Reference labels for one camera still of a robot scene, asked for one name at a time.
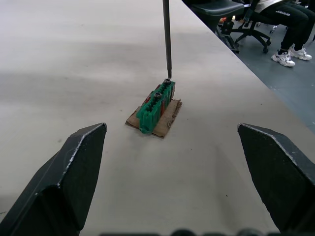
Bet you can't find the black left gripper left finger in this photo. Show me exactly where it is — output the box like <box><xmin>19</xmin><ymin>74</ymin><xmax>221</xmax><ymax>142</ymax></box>
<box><xmin>0</xmin><ymin>122</ymin><xmax>108</xmax><ymax>236</ymax></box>

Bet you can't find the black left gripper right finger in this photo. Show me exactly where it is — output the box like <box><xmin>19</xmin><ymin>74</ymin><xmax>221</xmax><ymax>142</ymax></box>
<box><xmin>237</xmin><ymin>122</ymin><xmax>315</xmax><ymax>234</ymax></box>

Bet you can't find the grey screwdriver bit shaft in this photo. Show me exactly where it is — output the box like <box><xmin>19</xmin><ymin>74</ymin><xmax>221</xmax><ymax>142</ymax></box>
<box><xmin>162</xmin><ymin>0</ymin><xmax>173</xmax><ymax>78</ymax></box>

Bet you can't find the green ribbed finger piece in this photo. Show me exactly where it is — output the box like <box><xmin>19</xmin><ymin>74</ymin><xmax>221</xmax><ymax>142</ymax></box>
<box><xmin>135</xmin><ymin>80</ymin><xmax>176</xmax><ymax>135</ymax></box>

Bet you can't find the brown cardboard pad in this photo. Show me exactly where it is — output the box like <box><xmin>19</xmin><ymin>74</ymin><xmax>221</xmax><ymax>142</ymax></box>
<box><xmin>125</xmin><ymin>97</ymin><xmax>183</xmax><ymax>139</ymax></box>

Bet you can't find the seated person in black trousers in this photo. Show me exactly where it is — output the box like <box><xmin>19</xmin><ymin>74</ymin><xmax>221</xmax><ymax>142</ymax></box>
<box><xmin>242</xmin><ymin>0</ymin><xmax>315</xmax><ymax>67</ymax></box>

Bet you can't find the black office chair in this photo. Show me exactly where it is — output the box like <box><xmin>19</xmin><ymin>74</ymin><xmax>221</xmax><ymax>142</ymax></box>
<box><xmin>183</xmin><ymin>0</ymin><xmax>289</xmax><ymax>54</ymax></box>

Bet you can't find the black metal frame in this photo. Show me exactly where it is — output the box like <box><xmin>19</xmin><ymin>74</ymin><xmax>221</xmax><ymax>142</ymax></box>
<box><xmin>215</xmin><ymin>21</ymin><xmax>240</xmax><ymax>54</ymax></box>

